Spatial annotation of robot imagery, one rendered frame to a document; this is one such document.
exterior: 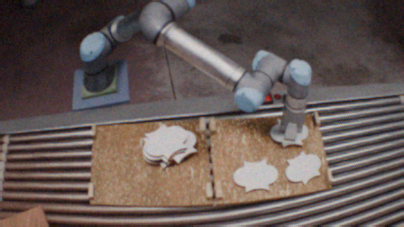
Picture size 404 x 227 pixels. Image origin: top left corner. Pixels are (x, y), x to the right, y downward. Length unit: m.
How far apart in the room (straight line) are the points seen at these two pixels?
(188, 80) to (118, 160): 1.68
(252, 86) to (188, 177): 0.36
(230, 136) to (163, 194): 0.32
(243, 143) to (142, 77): 1.74
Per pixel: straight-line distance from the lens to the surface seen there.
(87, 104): 1.76
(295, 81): 1.28
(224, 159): 1.43
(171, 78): 3.07
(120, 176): 1.41
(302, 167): 1.42
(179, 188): 1.36
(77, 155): 1.53
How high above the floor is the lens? 2.08
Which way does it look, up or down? 47 degrees down
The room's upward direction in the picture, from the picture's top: 1 degrees counter-clockwise
